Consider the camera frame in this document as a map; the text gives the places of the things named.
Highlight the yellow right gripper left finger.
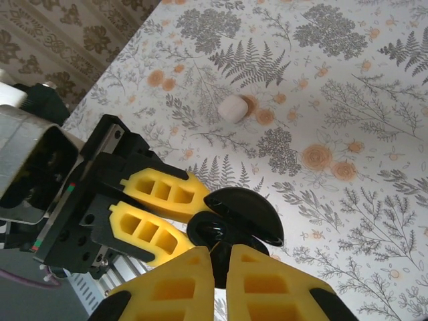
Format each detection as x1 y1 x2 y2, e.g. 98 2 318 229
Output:
87 247 215 321

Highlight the grey slotted cable duct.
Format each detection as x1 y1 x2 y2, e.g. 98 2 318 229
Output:
66 277 111 315

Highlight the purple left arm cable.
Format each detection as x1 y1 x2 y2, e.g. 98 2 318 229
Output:
0 267 63 288

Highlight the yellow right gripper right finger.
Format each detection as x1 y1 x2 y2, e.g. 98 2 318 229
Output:
225 243 360 321

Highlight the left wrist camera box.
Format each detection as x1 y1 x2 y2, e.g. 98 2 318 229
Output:
0 82 86 225

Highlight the floral patterned table cover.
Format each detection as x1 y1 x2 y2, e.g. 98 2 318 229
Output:
62 0 428 321

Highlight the grey metal panel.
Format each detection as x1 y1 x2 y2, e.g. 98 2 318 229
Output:
0 257 108 321

